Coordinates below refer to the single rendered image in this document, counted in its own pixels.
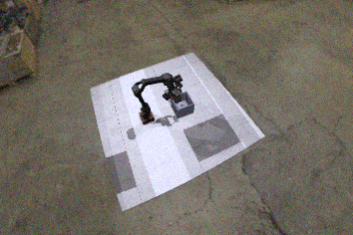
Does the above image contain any white square plate with hole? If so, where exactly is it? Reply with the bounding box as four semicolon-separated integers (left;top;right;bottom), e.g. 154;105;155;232
176;101;187;109

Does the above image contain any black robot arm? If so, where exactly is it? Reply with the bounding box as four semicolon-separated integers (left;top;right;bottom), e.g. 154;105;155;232
132;73;182;120

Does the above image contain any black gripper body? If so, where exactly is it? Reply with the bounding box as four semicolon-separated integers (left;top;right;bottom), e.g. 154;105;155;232
163;83;182;101

